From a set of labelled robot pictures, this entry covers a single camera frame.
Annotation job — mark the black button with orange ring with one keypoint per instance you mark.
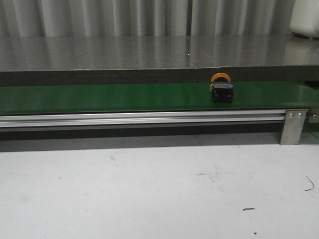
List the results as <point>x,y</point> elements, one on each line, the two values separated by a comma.
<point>221,88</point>

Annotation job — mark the metal conveyor end plate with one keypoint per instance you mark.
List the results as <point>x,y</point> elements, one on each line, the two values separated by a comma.
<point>313,115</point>

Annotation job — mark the grey pleated curtain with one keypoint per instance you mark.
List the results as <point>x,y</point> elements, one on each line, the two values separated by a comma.
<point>55,18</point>

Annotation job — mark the green conveyor belt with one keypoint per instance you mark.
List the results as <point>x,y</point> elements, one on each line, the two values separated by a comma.
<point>25,100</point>

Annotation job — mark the steel conveyor support bracket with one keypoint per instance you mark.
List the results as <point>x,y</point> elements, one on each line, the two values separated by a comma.
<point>293,126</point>

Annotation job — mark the dark grey stone countertop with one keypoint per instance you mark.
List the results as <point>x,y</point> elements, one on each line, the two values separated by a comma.
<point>48,61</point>

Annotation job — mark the aluminium conveyor side rail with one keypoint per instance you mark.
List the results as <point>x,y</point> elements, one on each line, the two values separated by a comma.
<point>182,117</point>

